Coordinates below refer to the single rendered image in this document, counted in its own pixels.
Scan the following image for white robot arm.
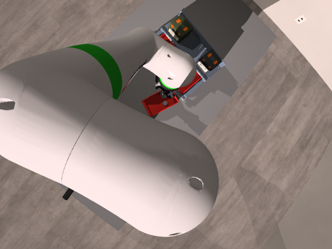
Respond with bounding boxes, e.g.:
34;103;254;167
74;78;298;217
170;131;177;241
0;27;219;237

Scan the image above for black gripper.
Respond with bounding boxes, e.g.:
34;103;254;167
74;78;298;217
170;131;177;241
155;75;175;99

